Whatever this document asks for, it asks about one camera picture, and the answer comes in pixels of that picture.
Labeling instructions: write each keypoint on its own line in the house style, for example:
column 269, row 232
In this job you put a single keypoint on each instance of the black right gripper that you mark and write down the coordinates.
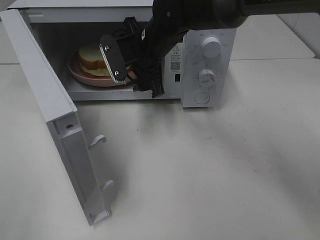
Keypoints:
column 143, row 58

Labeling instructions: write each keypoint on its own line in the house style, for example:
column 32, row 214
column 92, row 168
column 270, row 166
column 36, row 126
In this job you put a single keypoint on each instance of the pink round plate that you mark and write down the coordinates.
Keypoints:
column 84, row 77

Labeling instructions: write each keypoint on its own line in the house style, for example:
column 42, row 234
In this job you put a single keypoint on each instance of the round white door button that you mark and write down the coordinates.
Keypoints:
column 202, row 98

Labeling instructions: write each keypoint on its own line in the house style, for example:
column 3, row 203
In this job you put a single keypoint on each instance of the white microwave door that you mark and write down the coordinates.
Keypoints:
column 61, row 117

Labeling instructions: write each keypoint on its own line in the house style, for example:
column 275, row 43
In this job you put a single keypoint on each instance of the white bread slice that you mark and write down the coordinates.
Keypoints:
column 91, row 57

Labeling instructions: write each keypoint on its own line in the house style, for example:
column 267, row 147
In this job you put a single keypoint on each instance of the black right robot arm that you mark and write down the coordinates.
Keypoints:
column 174, row 18

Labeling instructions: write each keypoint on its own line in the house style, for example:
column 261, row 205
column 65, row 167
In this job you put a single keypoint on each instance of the white warning label sticker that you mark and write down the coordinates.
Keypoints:
column 176, row 58

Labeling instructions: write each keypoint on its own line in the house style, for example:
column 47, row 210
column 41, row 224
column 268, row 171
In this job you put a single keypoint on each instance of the white microwave oven body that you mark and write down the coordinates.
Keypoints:
column 46, row 36

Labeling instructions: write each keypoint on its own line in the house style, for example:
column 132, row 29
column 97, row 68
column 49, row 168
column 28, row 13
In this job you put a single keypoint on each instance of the lower white timer knob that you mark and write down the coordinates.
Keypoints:
column 206, row 78

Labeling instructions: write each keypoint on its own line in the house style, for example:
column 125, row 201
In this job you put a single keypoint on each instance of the upper white power knob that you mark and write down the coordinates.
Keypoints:
column 211, row 47

